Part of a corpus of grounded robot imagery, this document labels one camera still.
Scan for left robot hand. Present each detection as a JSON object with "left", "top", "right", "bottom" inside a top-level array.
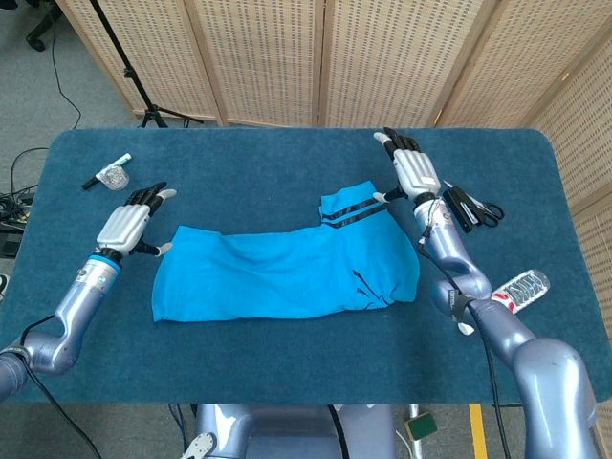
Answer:
[{"left": 93, "top": 181, "right": 178, "bottom": 262}]

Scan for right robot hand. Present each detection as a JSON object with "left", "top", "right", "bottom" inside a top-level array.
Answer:
[{"left": 372, "top": 126, "right": 444, "bottom": 206}]

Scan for blue printed t-shirt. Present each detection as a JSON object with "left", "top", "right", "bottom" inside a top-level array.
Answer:
[{"left": 150, "top": 180, "right": 421, "bottom": 322}]

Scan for black marker white cap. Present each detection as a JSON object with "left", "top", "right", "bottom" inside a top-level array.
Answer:
[{"left": 80, "top": 152, "right": 133, "bottom": 191}]

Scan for black stapler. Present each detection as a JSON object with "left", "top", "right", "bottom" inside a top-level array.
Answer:
[{"left": 442, "top": 186, "right": 479, "bottom": 234}]

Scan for black scissors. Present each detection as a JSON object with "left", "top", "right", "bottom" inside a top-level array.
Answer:
[{"left": 442, "top": 179, "right": 506, "bottom": 229}]

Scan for black floor box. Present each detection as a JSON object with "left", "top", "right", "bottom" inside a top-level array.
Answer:
[{"left": 0, "top": 232, "right": 23, "bottom": 259}]

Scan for dark blue table carpet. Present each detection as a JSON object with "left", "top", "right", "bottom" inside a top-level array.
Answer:
[{"left": 0, "top": 126, "right": 608, "bottom": 407}]

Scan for black tripod stand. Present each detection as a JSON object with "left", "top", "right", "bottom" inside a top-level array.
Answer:
[{"left": 88, "top": 0, "right": 205, "bottom": 129}]

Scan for clear plastic water bottle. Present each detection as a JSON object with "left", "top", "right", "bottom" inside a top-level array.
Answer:
[{"left": 456, "top": 269, "right": 551, "bottom": 335}]

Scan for wicker folding screen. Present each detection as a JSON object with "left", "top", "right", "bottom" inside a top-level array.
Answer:
[{"left": 56, "top": 0, "right": 612, "bottom": 450}]

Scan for black office chair base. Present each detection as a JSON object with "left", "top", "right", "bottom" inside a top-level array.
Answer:
[{"left": 26, "top": 0, "right": 63, "bottom": 53}]

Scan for white perforated plate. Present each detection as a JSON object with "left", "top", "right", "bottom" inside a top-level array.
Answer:
[{"left": 180, "top": 432, "right": 217, "bottom": 459}]

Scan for green and yellow pad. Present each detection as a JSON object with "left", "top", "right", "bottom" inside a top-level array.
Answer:
[{"left": 404, "top": 411, "right": 439, "bottom": 441}]

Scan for blue-grey robot torso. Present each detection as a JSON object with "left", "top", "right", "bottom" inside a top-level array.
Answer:
[{"left": 193, "top": 404, "right": 398, "bottom": 459}]

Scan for yellow floor tape strip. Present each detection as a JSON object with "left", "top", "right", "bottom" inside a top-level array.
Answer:
[{"left": 468, "top": 404, "right": 489, "bottom": 459}]

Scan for silver table leg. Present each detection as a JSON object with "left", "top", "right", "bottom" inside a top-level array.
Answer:
[{"left": 408, "top": 404, "right": 425, "bottom": 459}]

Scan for tangled cable bundle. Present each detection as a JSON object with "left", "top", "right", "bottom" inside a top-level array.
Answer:
[{"left": 0, "top": 147, "right": 49, "bottom": 230}]

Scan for black floor cable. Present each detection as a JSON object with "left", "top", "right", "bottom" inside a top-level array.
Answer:
[{"left": 50, "top": 23, "right": 82, "bottom": 130}]

